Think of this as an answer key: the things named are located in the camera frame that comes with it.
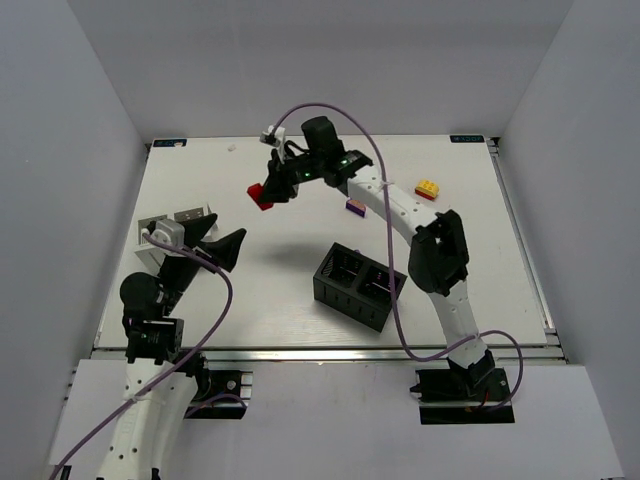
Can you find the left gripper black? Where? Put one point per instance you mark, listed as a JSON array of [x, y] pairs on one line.
[[198, 251]]

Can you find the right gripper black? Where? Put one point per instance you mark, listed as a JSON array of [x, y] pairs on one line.
[[286, 176]]

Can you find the red round-stud lego brick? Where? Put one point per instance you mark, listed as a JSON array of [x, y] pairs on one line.
[[255, 192]]

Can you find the yellow red lego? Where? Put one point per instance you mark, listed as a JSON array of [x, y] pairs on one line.
[[427, 189]]

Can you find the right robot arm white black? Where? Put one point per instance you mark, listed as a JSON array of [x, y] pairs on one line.
[[438, 253]]

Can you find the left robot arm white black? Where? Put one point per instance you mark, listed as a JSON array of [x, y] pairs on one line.
[[164, 382]]

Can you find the white two-compartment container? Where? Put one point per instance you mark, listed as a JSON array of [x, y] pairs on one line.
[[185, 228]]

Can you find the purple pink lego slope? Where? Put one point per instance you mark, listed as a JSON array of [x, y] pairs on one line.
[[356, 207]]

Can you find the left blue table label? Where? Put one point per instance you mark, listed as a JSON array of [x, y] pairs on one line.
[[169, 143]]

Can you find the blue table label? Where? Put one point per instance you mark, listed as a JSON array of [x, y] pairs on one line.
[[464, 139], [169, 143]]

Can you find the black two-compartment container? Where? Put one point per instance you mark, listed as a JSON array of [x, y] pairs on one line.
[[354, 285]]

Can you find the right blue table label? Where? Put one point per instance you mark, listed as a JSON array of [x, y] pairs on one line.
[[464, 139]]

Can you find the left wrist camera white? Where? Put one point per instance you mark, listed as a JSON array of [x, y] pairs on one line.
[[166, 234]]

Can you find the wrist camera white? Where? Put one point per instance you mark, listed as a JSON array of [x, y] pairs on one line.
[[166, 234], [275, 137]]

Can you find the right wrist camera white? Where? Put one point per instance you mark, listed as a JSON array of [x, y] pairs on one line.
[[275, 137]]

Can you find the aluminium front rail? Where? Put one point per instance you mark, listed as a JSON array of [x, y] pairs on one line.
[[536, 355]]

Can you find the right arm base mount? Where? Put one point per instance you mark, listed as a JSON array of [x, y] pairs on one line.
[[445, 399]]

